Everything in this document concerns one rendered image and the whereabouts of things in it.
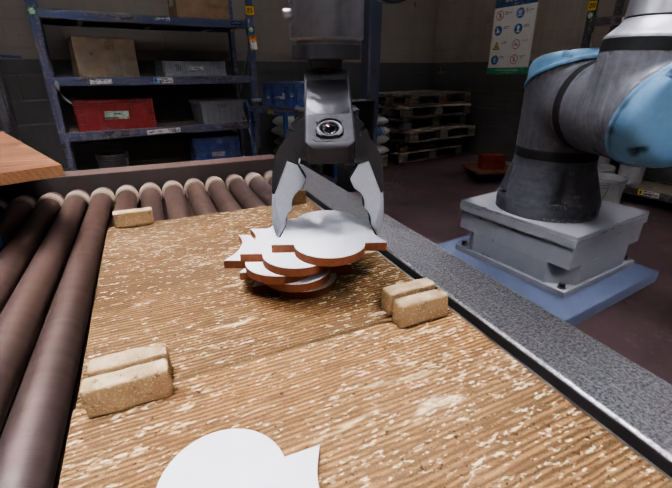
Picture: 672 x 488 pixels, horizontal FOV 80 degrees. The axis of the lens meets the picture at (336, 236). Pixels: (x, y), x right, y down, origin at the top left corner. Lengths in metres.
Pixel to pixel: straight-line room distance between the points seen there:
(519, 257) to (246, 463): 0.52
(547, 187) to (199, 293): 0.50
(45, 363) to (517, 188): 0.63
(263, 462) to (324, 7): 0.37
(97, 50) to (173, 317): 4.00
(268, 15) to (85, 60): 2.13
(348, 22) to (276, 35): 5.01
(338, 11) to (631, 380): 0.43
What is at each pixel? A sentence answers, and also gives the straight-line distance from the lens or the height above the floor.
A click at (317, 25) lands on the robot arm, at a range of 0.42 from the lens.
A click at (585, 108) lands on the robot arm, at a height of 1.13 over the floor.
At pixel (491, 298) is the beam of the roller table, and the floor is 0.91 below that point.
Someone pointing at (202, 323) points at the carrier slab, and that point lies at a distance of 0.44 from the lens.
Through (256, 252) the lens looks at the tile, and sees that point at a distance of 0.44.
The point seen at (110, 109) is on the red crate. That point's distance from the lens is 4.31.
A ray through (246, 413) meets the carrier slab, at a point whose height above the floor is 0.94.
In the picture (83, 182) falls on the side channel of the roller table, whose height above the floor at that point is 0.93.
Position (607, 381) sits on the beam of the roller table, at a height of 0.92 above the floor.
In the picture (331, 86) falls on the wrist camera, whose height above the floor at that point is 1.16.
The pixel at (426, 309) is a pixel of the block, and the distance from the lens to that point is 0.42.
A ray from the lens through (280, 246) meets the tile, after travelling 0.44.
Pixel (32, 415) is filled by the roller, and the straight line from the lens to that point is 0.42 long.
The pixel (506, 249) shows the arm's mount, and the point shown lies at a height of 0.91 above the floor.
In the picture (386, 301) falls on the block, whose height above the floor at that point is 0.95.
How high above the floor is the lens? 1.17
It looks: 23 degrees down
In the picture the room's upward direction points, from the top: straight up
